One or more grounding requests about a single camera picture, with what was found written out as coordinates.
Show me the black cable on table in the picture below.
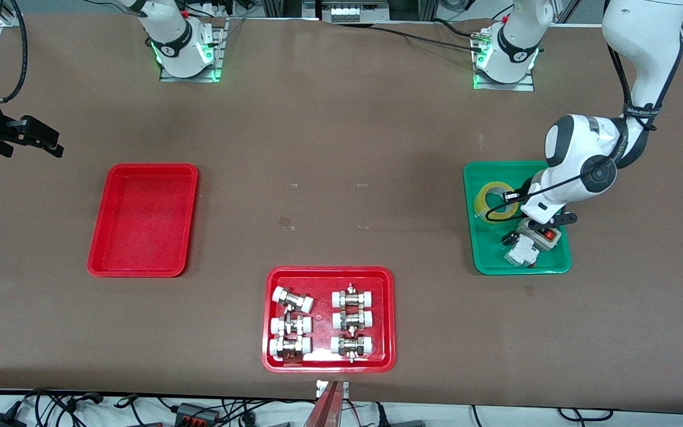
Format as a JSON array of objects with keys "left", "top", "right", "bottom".
[{"left": 369, "top": 21, "right": 489, "bottom": 52}]

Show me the white circuit breaker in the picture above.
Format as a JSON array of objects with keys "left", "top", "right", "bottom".
[{"left": 506, "top": 240, "right": 541, "bottom": 269}]

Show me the reddish aluminium profile bar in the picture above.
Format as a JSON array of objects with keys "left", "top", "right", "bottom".
[{"left": 302, "top": 381, "right": 349, "bottom": 427}]

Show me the red tray holding fittings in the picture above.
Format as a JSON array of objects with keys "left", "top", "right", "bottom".
[{"left": 261, "top": 266, "right": 397, "bottom": 374}]

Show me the white connector block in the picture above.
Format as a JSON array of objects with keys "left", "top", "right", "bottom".
[{"left": 321, "top": 0, "right": 390, "bottom": 23}]

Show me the green plastic tray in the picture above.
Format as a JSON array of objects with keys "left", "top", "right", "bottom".
[{"left": 463, "top": 160, "right": 572, "bottom": 276}]

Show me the white capped brass pipe fitting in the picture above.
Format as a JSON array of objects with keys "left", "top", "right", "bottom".
[
  {"left": 331, "top": 283, "right": 375, "bottom": 309},
  {"left": 272, "top": 286, "right": 315, "bottom": 314},
  {"left": 269, "top": 336, "right": 313, "bottom": 362},
  {"left": 330, "top": 334, "right": 375, "bottom": 364},
  {"left": 270, "top": 314, "right": 313, "bottom": 337},
  {"left": 331, "top": 308, "right": 375, "bottom": 332}
]

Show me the yellow clear tape roll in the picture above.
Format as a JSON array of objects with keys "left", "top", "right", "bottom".
[{"left": 474, "top": 181, "right": 523, "bottom": 223}]

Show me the grey on-off switch box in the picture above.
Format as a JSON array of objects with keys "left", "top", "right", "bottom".
[{"left": 516, "top": 218, "right": 563, "bottom": 253}]

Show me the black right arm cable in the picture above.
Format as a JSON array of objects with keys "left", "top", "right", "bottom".
[{"left": 0, "top": 0, "right": 29, "bottom": 105}]

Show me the empty red plastic tray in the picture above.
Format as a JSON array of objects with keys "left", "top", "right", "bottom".
[{"left": 87, "top": 163, "right": 199, "bottom": 278}]

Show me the black power strip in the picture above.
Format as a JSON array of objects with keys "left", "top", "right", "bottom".
[{"left": 174, "top": 402, "right": 222, "bottom": 426}]

